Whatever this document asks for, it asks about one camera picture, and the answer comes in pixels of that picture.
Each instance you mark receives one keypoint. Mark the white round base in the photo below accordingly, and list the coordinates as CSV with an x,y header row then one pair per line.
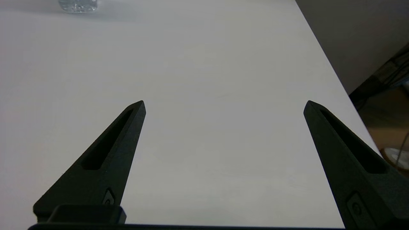
x,y
396,156

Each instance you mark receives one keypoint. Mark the clear water bottle blue label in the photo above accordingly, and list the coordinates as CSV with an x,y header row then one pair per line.
x,y
78,5

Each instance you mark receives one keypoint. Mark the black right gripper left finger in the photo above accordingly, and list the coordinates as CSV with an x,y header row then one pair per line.
x,y
105,172

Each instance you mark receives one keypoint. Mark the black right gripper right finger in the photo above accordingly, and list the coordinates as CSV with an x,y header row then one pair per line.
x,y
345,166

